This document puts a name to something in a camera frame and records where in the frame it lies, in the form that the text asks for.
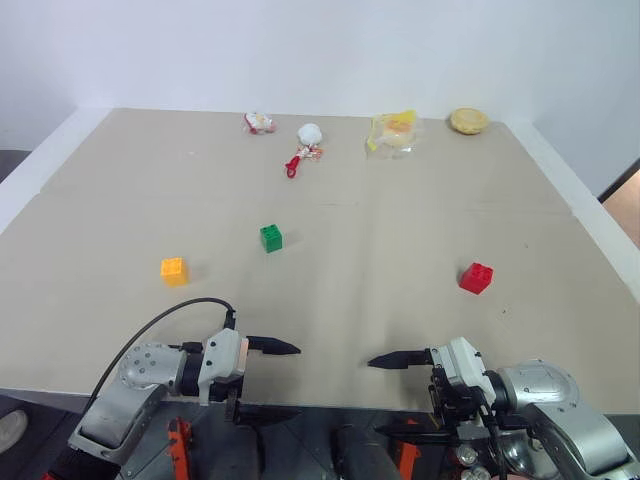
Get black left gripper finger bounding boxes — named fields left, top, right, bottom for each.
left=247, top=335, right=303, bottom=358
left=237, top=403, right=303, bottom=427

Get bread in yellow plastic bag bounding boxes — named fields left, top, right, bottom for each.
left=363, top=108, right=426, bottom=161

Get green toy brick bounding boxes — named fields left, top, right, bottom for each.
left=258, top=223, right=285, bottom=255

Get white ball red keychain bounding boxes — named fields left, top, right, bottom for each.
left=284, top=122, right=326, bottom=181

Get shiny silver round knobs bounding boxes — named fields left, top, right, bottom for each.
left=455, top=443, right=491, bottom=480

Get white shoe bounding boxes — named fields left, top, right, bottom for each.
left=0, top=409, right=29, bottom=452

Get red toy brick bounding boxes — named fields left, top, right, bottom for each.
left=458, top=261, right=495, bottom=297

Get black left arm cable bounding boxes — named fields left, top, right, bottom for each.
left=88, top=297, right=239, bottom=401

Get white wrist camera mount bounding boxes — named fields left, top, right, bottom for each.
left=429, top=336, right=497, bottom=402
left=197, top=328, right=250, bottom=407

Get orange toy brick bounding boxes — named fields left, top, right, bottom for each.
left=159, top=256, right=191, bottom=289

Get orange bracket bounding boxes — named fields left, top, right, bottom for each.
left=166, top=416, right=195, bottom=480
left=393, top=438, right=422, bottom=479

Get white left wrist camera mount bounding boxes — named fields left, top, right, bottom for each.
left=197, top=328, right=250, bottom=407

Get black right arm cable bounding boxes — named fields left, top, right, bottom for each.
left=478, top=394, right=507, bottom=480

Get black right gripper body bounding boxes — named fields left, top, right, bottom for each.
left=427, top=365, right=495, bottom=442

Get red white wrapped snack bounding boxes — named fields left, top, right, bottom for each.
left=242, top=111, right=278, bottom=136

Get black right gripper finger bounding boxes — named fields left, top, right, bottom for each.
left=373, top=420, right=455, bottom=448
left=366, top=348, right=434, bottom=372

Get round yellow egg tart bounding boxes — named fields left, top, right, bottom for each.
left=447, top=106, right=490, bottom=137

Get beige table cover sheet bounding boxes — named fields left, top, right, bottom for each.
left=0, top=107, right=640, bottom=416

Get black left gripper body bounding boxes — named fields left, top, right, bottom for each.
left=209, top=374, right=247, bottom=426

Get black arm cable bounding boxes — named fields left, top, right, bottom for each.
left=88, top=297, right=239, bottom=401
left=478, top=394, right=507, bottom=480

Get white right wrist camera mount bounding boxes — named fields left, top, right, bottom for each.
left=429, top=336, right=497, bottom=402

